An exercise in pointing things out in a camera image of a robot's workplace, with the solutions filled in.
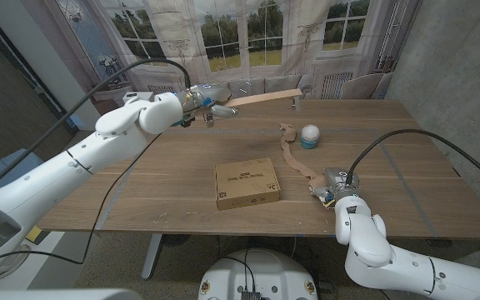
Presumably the black torso cable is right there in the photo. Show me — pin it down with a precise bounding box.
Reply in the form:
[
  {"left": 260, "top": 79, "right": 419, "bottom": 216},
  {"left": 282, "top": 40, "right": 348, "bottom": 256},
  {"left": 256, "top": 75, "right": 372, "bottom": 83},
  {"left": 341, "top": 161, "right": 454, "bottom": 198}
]
[{"left": 222, "top": 248, "right": 258, "bottom": 293}]

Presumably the thin black left wrist cable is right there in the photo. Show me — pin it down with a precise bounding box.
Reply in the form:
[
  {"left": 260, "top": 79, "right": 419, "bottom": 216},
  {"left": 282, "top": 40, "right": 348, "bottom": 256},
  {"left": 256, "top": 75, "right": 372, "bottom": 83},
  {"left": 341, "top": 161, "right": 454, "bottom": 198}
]
[{"left": 0, "top": 132, "right": 163, "bottom": 268}]

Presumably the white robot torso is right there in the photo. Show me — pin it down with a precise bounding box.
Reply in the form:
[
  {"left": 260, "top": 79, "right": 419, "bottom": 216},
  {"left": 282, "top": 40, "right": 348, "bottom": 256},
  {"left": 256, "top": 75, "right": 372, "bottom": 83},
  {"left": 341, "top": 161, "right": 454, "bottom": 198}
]
[{"left": 197, "top": 248, "right": 319, "bottom": 300}]

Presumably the flat cardboard box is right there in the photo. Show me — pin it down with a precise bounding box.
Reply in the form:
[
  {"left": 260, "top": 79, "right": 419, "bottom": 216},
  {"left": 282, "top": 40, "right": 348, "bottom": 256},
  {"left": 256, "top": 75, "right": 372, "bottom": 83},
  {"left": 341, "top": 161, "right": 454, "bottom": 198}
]
[{"left": 214, "top": 157, "right": 282, "bottom": 211}]

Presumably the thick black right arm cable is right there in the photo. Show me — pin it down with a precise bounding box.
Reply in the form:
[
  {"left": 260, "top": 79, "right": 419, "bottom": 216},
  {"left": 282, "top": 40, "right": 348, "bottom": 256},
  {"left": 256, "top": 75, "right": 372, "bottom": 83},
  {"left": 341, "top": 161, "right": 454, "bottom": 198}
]
[{"left": 345, "top": 128, "right": 480, "bottom": 193}]

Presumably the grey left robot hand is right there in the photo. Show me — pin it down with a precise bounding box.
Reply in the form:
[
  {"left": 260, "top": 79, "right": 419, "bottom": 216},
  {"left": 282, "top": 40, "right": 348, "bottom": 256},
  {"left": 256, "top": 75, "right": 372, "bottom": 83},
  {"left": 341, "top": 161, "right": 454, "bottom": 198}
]
[{"left": 176, "top": 84, "right": 239, "bottom": 128}]

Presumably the grey table leg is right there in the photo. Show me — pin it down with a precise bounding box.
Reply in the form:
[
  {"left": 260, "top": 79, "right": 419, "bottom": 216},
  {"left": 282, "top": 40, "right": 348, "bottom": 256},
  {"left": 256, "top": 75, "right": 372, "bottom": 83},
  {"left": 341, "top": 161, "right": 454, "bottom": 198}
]
[
  {"left": 354, "top": 237, "right": 379, "bottom": 288},
  {"left": 141, "top": 232, "right": 163, "bottom": 280}
]

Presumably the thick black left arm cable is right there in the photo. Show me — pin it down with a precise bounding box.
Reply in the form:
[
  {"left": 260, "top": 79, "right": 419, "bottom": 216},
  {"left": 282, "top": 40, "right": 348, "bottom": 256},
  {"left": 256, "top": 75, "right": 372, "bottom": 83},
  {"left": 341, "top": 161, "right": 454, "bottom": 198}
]
[{"left": 0, "top": 57, "right": 193, "bottom": 199}]

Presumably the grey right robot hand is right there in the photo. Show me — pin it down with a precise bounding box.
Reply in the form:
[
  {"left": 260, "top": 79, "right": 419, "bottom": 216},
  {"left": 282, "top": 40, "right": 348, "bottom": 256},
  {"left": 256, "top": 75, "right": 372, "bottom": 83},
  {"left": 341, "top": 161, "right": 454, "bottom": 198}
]
[{"left": 309, "top": 167, "right": 360, "bottom": 209}]

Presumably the printed window backdrop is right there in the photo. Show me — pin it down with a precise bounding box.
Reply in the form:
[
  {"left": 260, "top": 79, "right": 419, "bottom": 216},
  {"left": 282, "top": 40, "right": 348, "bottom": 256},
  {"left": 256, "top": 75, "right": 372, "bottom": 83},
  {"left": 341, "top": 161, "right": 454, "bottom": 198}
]
[{"left": 54, "top": 0, "right": 423, "bottom": 101}]

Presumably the wooden hanger with metal clips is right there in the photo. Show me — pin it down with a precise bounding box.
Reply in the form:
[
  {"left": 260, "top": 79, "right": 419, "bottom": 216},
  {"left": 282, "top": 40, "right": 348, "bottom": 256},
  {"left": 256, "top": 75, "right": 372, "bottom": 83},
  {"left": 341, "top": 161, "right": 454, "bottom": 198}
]
[{"left": 203, "top": 87, "right": 303, "bottom": 128}]

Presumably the white baseball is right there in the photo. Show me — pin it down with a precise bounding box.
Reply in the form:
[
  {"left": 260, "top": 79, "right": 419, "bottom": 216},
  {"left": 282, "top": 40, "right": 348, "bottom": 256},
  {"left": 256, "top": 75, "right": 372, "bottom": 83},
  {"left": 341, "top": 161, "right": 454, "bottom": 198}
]
[{"left": 300, "top": 123, "right": 321, "bottom": 142}]

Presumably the yellow and black object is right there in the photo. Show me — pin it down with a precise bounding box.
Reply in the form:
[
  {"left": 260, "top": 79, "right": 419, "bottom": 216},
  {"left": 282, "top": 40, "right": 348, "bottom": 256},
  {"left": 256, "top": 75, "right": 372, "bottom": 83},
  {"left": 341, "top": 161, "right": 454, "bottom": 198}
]
[{"left": 25, "top": 226, "right": 52, "bottom": 245}]

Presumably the tan elastic arm wrap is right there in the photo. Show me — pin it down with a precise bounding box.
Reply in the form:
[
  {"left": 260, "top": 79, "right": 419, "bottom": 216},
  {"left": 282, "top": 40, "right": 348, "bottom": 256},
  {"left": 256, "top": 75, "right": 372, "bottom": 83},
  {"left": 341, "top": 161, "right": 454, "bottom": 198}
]
[{"left": 279, "top": 122, "right": 328, "bottom": 197}]

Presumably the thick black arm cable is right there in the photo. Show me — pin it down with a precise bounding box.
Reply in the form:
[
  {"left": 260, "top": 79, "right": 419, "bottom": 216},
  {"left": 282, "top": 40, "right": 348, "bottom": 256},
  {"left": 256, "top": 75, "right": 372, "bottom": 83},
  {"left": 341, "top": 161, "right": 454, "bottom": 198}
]
[
  {"left": 0, "top": 57, "right": 193, "bottom": 199},
  {"left": 345, "top": 128, "right": 480, "bottom": 193}
]

